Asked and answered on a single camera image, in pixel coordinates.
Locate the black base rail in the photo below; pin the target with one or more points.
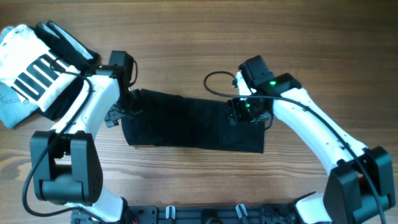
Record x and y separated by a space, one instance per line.
261 214

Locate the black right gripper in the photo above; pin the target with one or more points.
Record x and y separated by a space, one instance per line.
235 111

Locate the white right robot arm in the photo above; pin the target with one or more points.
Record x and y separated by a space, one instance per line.
360 181

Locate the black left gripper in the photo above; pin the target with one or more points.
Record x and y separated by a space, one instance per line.
115 114

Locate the black polo shirt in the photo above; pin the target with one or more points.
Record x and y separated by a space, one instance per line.
176 121

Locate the folded black shirt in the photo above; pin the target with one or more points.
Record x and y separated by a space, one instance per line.
70 50

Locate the folded grey shirt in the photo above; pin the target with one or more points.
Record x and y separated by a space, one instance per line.
13 110

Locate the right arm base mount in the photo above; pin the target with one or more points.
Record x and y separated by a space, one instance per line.
310 209

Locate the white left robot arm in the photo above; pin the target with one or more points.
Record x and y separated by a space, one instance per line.
66 173

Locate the folded white striped shirt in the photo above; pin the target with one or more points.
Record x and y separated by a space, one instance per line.
32 69

